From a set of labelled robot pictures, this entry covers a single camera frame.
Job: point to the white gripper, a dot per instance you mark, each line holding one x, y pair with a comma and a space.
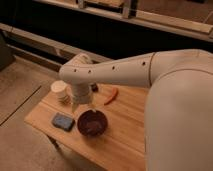
81, 94

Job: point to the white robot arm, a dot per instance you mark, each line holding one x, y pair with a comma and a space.
178, 115

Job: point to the dark purple ceramic bowl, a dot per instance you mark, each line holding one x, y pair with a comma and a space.
92, 124

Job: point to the small black box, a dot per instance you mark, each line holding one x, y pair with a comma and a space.
94, 87

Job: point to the white paper cup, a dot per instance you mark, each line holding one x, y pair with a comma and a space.
59, 89

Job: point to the blue sponge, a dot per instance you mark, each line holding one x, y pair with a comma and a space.
63, 122

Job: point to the wooden table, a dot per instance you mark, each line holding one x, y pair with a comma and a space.
120, 148

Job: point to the dark cabinet at left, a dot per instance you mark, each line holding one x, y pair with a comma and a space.
6, 57

